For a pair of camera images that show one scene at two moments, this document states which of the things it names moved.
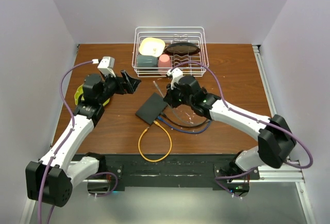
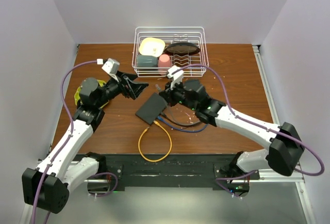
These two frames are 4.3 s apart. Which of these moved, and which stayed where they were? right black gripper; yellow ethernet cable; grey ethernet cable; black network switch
Moved: grey ethernet cable
Stayed: yellow ethernet cable; black network switch; right black gripper
